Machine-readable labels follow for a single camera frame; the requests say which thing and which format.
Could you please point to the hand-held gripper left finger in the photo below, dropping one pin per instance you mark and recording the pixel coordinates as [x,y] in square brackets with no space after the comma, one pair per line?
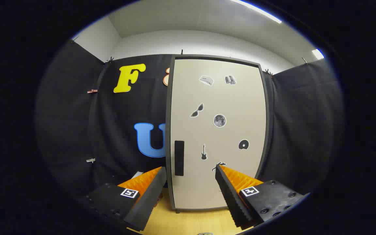
[148,199]

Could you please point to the small ceiling light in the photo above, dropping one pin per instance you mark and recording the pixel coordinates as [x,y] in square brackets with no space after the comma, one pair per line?
[318,54]

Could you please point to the red clothes peg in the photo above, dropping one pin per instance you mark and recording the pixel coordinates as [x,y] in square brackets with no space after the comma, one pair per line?
[92,91]

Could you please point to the black backdrop cloth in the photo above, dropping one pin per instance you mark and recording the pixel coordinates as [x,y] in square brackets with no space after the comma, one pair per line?
[73,124]

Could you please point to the dark grey cabinet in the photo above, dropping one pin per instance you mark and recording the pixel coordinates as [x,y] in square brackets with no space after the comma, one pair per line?
[168,130]

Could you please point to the white clothes peg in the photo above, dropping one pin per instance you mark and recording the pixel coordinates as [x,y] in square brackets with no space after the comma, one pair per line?
[90,160]

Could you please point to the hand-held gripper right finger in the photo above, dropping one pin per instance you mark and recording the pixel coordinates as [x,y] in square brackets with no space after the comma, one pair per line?
[232,195]

